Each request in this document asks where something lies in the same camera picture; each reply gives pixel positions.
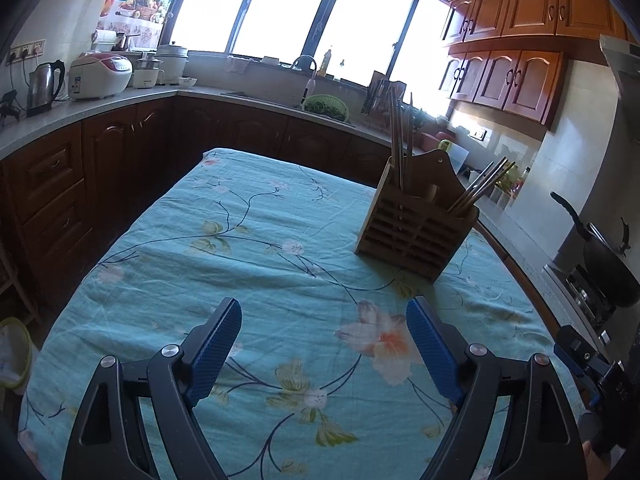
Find person's right hand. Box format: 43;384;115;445
582;441;620;480

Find gas stove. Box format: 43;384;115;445
544;263;639;353

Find black wok with lid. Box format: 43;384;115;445
550;192;639;308

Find teal floral tablecloth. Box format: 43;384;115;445
18;148;553;479

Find wooden utensil holder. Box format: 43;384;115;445
355;150;480;283

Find lower wooden cabinets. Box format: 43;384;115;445
1;96;390;312

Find wooden cabinets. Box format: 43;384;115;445
1;96;390;312
439;0;634;127

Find cooking oil bottle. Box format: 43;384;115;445
497;165;530;196

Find clear measuring jug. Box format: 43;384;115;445
438;139;469;174

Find steel electric kettle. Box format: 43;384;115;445
26;60;65;117

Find white pink rice cooker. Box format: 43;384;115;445
67;52;132;101

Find white bowl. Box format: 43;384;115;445
178;77;198;88

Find range hood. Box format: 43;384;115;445
599;35;640;136

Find small white cooker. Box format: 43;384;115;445
131;53;163;89

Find dish drying rack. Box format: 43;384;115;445
361;70;407;119

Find white steamer pot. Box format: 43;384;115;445
156;44;189;84

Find green colander with vegetables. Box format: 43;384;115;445
303;94;349;122

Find upper wooden cabinets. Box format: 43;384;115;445
439;0;634;127

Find yellow detergent bottle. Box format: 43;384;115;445
318;48;332;77

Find wall power socket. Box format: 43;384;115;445
6;39;46;65

